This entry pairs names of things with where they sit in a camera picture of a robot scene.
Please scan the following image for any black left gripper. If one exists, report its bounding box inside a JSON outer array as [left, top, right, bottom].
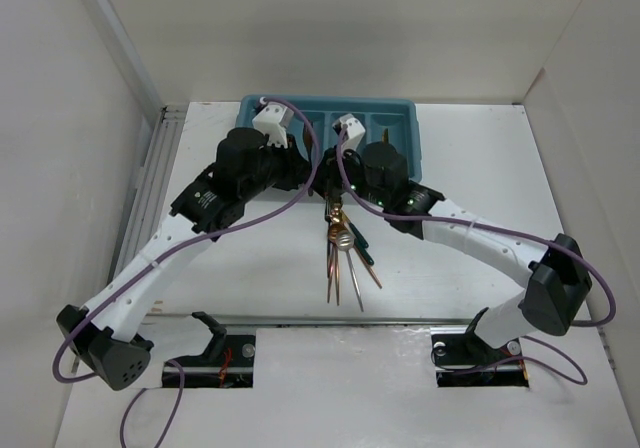
[[240, 132, 312, 202]]

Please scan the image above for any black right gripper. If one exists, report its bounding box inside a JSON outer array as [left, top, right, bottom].
[[305, 142, 389, 208]]

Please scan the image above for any silver slotted spoon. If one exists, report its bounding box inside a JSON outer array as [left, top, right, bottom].
[[335, 230, 364, 312]]

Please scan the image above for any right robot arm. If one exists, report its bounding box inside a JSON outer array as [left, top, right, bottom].
[[313, 142, 592, 362]]

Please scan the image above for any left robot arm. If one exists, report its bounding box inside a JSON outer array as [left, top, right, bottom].
[[56, 125, 322, 391]]

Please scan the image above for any blue plastic cutlery tray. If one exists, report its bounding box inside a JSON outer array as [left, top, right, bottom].
[[234, 93, 425, 182]]

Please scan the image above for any copper slotted spoon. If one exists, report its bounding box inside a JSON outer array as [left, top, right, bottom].
[[327, 225, 341, 306]]

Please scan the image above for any rose gold spoon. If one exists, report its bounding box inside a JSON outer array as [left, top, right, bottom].
[[325, 207, 351, 304]]

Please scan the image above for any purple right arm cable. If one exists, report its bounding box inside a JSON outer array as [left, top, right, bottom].
[[335, 121, 617, 385]]

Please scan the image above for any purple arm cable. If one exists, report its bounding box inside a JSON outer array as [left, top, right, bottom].
[[335, 121, 617, 385], [53, 96, 324, 447]]

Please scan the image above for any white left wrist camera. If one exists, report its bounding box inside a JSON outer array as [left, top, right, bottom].
[[252, 102, 294, 149]]

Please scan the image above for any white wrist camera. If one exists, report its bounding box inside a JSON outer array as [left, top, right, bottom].
[[252, 102, 294, 149], [332, 113, 366, 151]]

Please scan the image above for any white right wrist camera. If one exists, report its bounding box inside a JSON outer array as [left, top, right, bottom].
[[332, 113, 366, 151]]

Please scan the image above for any gold spoon upper green handle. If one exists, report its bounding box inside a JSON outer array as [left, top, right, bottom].
[[329, 203, 369, 248]]

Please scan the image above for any aluminium rail left side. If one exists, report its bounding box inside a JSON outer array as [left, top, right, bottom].
[[107, 105, 188, 282]]

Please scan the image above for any aluminium rail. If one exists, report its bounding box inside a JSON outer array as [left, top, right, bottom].
[[107, 105, 188, 282], [214, 315, 470, 327]]

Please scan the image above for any aluminium rail front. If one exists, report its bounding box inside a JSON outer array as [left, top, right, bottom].
[[214, 315, 470, 327]]

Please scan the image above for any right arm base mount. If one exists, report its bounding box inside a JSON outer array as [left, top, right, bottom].
[[431, 332, 529, 388]]

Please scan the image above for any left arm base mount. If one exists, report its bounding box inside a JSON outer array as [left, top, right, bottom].
[[174, 311, 257, 389]]

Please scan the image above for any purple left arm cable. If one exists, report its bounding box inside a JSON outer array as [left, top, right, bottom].
[[53, 96, 324, 447]]

